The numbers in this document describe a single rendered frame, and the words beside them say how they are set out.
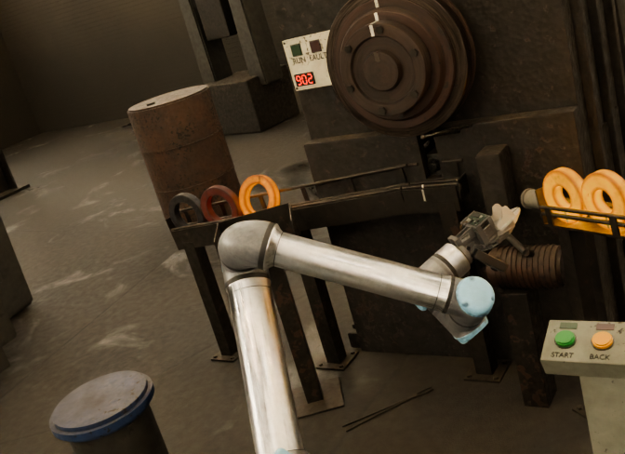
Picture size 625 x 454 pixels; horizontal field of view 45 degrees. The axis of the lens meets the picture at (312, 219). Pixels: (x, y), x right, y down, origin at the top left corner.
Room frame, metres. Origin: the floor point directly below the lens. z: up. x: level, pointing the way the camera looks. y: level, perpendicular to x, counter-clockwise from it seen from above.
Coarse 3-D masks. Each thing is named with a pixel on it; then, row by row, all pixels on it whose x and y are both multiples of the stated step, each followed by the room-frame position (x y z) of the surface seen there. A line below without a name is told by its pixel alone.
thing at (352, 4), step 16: (352, 0) 2.35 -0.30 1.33; (368, 0) 2.32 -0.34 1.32; (416, 0) 2.23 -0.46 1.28; (432, 0) 2.20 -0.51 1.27; (448, 16) 2.18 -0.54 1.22; (336, 32) 2.40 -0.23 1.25; (448, 32) 2.19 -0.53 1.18; (464, 32) 2.22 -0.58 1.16; (464, 48) 2.17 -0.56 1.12; (464, 64) 2.17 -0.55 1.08; (336, 80) 2.43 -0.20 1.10; (464, 80) 2.18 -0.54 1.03; (352, 112) 2.41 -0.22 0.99; (448, 112) 2.22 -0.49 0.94; (384, 128) 2.35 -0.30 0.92; (400, 128) 2.32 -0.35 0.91; (416, 128) 2.29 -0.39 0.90; (432, 128) 2.26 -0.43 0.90
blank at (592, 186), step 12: (588, 180) 1.79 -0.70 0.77; (600, 180) 1.75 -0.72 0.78; (612, 180) 1.71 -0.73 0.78; (624, 180) 1.71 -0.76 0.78; (588, 192) 1.79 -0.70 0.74; (600, 192) 1.78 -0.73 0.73; (612, 192) 1.71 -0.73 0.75; (624, 192) 1.69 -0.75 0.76; (588, 204) 1.80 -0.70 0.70; (600, 204) 1.78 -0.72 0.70; (624, 204) 1.68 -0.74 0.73
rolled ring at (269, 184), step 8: (256, 176) 2.79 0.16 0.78; (264, 176) 2.78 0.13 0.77; (248, 184) 2.81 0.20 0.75; (264, 184) 2.76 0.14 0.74; (272, 184) 2.74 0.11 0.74; (240, 192) 2.83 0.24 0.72; (248, 192) 2.82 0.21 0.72; (272, 192) 2.73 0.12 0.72; (240, 200) 2.82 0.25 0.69; (248, 200) 2.82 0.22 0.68; (272, 200) 2.72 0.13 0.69; (248, 208) 2.79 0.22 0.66
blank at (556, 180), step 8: (560, 168) 1.90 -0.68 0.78; (568, 168) 1.89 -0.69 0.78; (552, 176) 1.91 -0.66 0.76; (560, 176) 1.89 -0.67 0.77; (568, 176) 1.86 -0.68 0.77; (576, 176) 1.86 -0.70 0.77; (544, 184) 1.95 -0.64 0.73; (552, 184) 1.92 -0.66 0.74; (560, 184) 1.89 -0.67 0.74; (568, 184) 1.86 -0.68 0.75; (576, 184) 1.84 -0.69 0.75; (544, 192) 1.96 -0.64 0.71; (552, 192) 1.93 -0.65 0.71; (560, 192) 1.93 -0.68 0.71; (568, 192) 1.86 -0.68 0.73; (576, 192) 1.84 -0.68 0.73; (552, 200) 1.93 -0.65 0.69; (560, 200) 1.92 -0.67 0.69; (576, 200) 1.84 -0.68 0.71; (576, 208) 1.85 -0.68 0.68; (584, 208) 1.83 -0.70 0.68; (584, 216) 1.84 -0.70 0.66
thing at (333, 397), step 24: (240, 216) 2.52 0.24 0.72; (264, 216) 2.52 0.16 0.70; (288, 216) 2.52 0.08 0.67; (216, 240) 2.36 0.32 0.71; (288, 288) 2.39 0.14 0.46; (288, 312) 2.39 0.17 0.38; (288, 336) 2.39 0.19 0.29; (312, 384) 2.39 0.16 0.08; (336, 384) 2.46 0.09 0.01; (312, 408) 2.35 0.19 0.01; (336, 408) 2.32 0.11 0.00
